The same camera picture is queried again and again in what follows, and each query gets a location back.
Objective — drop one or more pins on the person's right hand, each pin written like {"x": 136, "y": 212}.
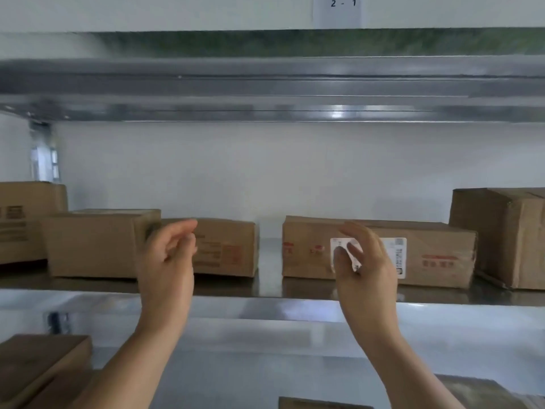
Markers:
{"x": 370, "y": 298}

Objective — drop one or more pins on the person's left hand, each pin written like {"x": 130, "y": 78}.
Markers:
{"x": 166, "y": 285}

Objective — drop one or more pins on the long box red print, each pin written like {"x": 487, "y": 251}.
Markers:
{"x": 434, "y": 251}

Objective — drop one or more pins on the boxes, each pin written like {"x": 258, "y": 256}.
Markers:
{"x": 93, "y": 247}

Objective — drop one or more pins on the tape-wrapped cubic cardboard box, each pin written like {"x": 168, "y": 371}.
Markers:
{"x": 511, "y": 238}

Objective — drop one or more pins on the metal shelving rack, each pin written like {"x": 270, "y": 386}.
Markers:
{"x": 255, "y": 85}

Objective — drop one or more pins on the person's left forearm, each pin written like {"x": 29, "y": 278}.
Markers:
{"x": 127, "y": 374}

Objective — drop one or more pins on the person's right forearm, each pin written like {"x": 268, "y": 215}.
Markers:
{"x": 408, "y": 379}

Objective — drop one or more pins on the white paper wall sign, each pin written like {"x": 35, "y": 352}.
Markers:
{"x": 340, "y": 16}

